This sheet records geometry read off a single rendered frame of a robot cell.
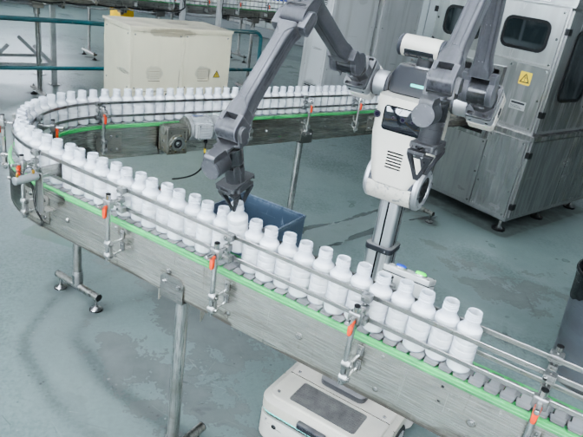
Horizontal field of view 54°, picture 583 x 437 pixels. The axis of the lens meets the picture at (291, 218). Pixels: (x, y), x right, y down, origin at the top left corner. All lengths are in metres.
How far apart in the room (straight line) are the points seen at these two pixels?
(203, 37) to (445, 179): 2.68
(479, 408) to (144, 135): 2.23
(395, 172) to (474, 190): 3.31
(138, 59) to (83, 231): 3.56
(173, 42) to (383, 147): 3.91
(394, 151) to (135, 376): 1.62
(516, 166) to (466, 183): 0.51
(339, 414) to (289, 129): 1.93
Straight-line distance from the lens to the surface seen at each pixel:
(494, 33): 1.77
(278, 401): 2.41
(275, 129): 3.59
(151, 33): 5.58
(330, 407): 2.41
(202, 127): 3.08
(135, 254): 1.97
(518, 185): 5.12
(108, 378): 2.86
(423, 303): 1.45
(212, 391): 2.79
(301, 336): 1.63
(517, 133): 5.01
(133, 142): 3.11
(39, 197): 2.21
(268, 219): 2.39
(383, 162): 2.03
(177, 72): 5.77
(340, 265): 1.51
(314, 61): 7.66
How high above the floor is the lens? 1.84
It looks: 24 degrees down
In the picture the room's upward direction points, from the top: 9 degrees clockwise
